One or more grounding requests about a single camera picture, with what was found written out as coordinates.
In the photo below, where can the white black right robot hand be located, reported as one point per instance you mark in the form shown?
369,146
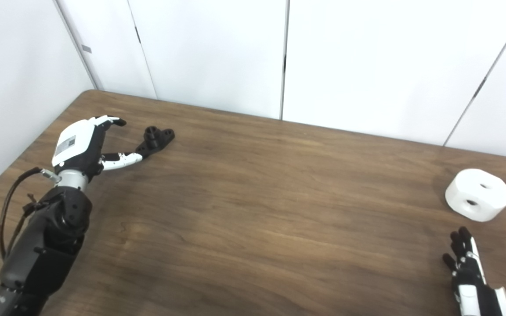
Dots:
472,298

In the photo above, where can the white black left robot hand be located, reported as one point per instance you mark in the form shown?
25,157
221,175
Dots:
75,140

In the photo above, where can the black flanged holder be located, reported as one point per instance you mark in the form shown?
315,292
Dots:
154,139

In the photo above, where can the round white piece with holes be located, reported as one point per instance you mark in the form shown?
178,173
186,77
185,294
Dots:
477,193

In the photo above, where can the small gray wall tag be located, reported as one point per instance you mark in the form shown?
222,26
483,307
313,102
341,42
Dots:
86,48

